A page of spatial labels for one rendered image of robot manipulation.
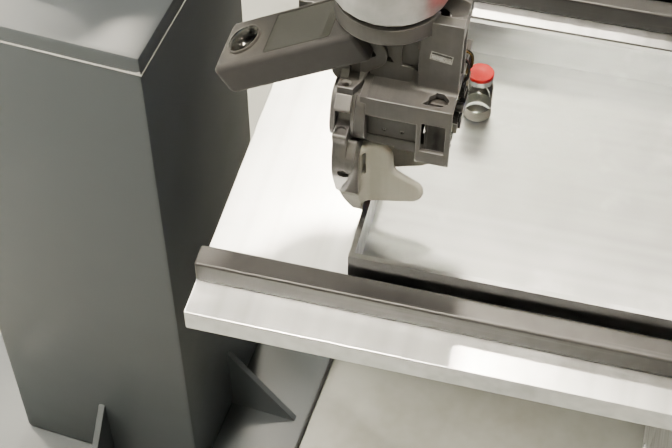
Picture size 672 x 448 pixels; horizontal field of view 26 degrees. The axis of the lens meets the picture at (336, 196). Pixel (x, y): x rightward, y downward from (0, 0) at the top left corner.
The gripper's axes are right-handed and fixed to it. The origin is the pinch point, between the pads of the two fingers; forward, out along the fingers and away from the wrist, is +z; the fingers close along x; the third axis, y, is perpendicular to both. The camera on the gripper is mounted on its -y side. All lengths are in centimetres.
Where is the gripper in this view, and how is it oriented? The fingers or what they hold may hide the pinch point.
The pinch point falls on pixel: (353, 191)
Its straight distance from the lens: 106.1
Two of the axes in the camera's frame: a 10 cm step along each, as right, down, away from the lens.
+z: -0.1, 6.4, 7.7
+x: 2.5, -7.4, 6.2
